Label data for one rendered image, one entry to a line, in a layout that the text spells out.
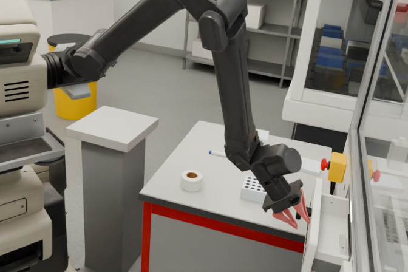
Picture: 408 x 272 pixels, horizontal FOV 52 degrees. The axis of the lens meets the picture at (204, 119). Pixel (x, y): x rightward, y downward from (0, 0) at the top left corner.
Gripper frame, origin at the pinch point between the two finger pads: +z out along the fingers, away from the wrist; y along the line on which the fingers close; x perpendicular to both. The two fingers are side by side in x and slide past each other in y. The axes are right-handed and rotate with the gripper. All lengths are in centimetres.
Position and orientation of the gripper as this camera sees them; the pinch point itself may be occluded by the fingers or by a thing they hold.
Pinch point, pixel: (301, 222)
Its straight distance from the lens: 107.6
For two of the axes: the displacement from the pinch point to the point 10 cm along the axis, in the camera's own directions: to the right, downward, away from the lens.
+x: 2.8, -3.7, 8.8
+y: 7.7, -4.6, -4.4
